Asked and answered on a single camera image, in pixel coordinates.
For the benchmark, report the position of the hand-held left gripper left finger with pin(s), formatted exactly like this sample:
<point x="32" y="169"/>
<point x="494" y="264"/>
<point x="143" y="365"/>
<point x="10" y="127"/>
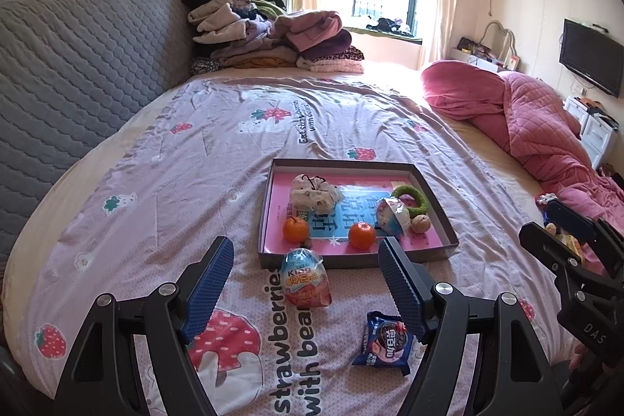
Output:
<point x="209" y="284"/>

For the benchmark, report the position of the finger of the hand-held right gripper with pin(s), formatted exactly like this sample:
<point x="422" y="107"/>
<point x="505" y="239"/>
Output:
<point x="568" y="221"/>
<point x="551" y="250"/>

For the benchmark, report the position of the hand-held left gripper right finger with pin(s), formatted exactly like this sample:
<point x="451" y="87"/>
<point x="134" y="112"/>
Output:
<point x="399" y="284"/>

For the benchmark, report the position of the shallow cardboard box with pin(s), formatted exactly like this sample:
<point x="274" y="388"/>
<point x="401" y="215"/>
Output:
<point x="356" y="257"/>

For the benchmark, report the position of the blue cookie packet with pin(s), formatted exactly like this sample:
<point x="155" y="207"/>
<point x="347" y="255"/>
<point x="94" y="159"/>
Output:
<point x="382" y="340"/>

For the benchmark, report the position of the walnut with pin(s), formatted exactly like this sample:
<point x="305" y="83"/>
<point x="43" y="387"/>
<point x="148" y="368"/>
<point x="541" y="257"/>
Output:
<point x="420" y="223"/>

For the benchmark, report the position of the green fluffy scrunchie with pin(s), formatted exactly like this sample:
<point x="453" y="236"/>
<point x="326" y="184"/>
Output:
<point x="423" y="201"/>

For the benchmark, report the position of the egg-shaped candy packet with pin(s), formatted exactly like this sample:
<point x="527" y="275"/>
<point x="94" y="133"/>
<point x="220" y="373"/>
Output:
<point x="304" y="279"/>

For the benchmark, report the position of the tangerine with stem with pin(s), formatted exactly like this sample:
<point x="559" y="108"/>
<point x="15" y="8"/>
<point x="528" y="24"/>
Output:
<point x="296" y="229"/>

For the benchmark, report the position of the small colourful doll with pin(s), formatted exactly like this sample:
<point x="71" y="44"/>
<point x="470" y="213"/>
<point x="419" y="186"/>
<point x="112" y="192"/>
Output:
<point x="551" y="228"/>

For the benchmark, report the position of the clear-wrapped blue white packet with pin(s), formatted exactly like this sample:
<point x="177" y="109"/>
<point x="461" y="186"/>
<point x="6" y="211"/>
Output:
<point x="395" y="216"/>

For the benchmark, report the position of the white drawer cabinet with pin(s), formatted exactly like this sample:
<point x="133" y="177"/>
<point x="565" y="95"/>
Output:
<point x="594" y="133"/>

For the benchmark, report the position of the pink quilt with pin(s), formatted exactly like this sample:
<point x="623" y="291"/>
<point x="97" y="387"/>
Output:
<point x="536" y="123"/>

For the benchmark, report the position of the white patterned scrunchie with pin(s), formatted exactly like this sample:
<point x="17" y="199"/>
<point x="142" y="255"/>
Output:
<point x="314" y="194"/>

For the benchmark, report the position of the black flat television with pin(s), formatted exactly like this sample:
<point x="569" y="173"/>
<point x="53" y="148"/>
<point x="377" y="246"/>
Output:
<point x="590" y="53"/>

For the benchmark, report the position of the cluttered dressing table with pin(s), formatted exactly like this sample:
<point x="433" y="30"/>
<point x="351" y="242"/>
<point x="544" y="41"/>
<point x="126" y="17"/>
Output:
<point x="475" y="53"/>

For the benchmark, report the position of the grey quilted headboard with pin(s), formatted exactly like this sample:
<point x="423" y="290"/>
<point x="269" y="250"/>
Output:
<point x="73" y="79"/>

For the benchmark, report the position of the pile of folded clothes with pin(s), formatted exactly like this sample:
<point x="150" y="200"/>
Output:
<point x="273" y="36"/>

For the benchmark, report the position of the dark clothes on windowsill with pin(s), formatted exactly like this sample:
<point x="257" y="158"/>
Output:
<point x="390" y="27"/>

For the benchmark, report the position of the white curved metal frame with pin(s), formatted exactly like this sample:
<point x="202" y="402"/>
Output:
<point x="499" y="28"/>

